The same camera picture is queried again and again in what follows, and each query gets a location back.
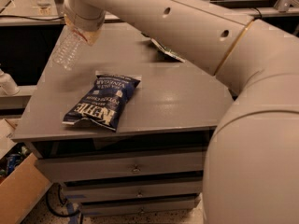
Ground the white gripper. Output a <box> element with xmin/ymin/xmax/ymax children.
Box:
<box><xmin>64</xmin><ymin>0</ymin><xmax>106</xmax><ymax>46</ymax></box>

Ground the clear plastic water bottle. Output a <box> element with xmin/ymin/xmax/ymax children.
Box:
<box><xmin>52</xmin><ymin>28</ymin><xmax>86</xmax><ymax>70</ymax></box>

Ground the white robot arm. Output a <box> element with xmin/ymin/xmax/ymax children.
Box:
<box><xmin>65</xmin><ymin>0</ymin><xmax>299</xmax><ymax>224</ymax></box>

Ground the white bottle at left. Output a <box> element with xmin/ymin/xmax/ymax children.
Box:
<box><xmin>0</xmin><ymin>69</ymin><xmax>20</xmax><ymax>95</ymax></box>

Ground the blue Kettle chips bag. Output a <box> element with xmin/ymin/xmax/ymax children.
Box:
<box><xmin>63</xmin><ymin>73</ymin><xmax>141</xmax><ymax>132</ymax></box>

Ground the green snack bag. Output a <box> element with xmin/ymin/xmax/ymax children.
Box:
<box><xmin>142</xmin><ymin>33</ymin><xmax>186</xmax><ymax>63</ymax></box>

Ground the grey drawer cabinet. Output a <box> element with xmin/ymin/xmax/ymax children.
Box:
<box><xmin>13</xmin><ymin>23</ymin><xmax>233</xmax><ymax>217</ymax></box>

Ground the cardboard box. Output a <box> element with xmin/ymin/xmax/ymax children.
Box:
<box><xmin>0</xmin><ymin>119</ymin><xmax>51</xmax><ymax>224</ymax></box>

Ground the black cable on shelf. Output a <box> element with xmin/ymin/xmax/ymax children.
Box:
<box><xmin>0</xmin><ymin>14</ymin><xmax>65</xmax><ymax>22</ymax></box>

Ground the black floor cable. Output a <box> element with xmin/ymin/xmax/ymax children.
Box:
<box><xmin>45</xmin><ymin>186</ymin><xmax>82</xmax><ymax>218</ymax></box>

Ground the grey metal rail frame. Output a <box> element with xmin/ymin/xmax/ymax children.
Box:
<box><xmin>0</xmin><ymin>0</ymin><xmax>299</xmax><ymax>28</ymax></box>

